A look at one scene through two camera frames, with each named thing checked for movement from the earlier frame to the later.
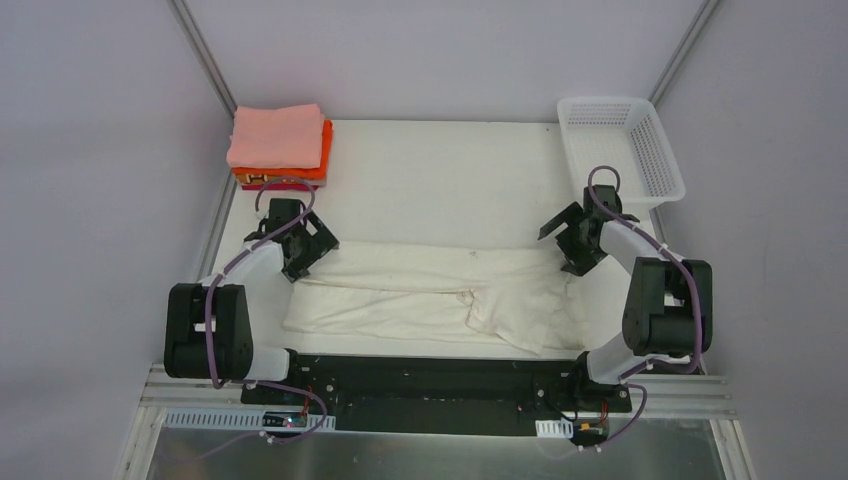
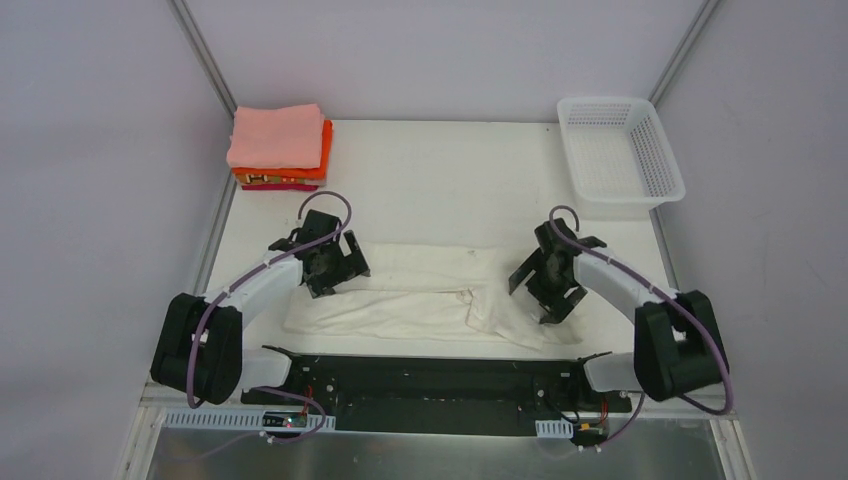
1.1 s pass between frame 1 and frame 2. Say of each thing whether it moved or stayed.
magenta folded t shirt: stayed
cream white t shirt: stayed
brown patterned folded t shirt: stayed
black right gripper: moved
